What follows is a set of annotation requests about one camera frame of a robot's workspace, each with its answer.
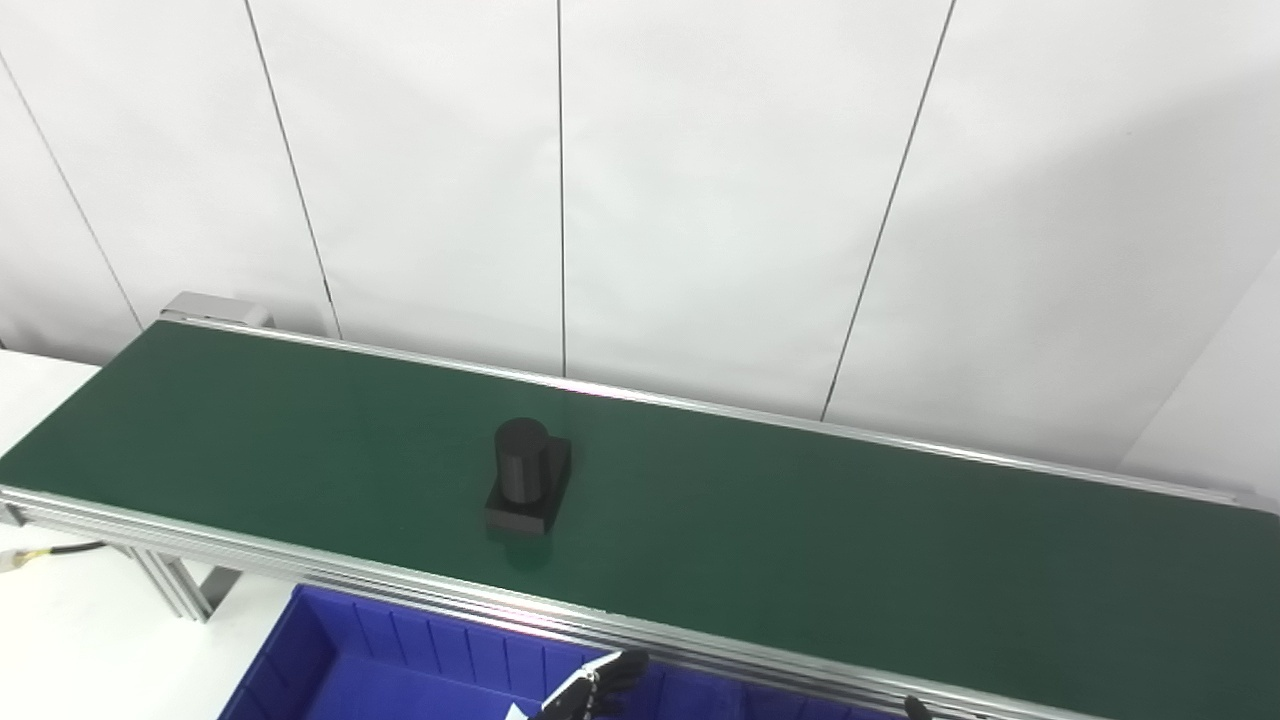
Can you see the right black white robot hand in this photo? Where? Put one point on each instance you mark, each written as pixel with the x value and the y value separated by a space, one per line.
pixel 916 710

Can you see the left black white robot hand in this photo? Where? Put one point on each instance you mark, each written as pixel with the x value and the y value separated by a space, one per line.
pixel 600 680

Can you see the black cylinder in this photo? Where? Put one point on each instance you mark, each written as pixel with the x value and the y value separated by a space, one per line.
pixel 525 480

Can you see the blue bin with white parts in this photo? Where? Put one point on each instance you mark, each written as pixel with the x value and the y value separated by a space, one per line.
pixel 400 670

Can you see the green conveyor belt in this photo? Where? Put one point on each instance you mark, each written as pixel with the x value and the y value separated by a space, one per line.
pixel 300 570
pixel 800 540

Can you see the aluminium conveyor leg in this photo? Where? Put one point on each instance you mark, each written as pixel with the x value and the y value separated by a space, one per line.
pixel 180 585

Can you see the grey conveyor end housing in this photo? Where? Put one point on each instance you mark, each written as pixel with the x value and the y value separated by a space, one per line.
pixel 215 308

